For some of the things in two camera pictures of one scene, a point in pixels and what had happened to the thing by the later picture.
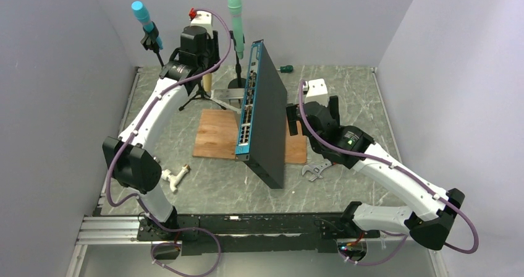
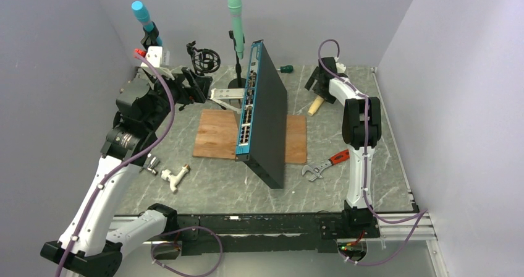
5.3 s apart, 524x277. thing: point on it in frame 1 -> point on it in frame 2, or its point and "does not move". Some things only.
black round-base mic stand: x=149 y=41 does not move
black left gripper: x=214 y=44 -> x=201 y=84
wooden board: x=215 y=137 does not move
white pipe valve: x=172 y=179 does not move
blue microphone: x=143 y=15 does not move
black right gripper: x=292 y=117 -> x=329 y=98
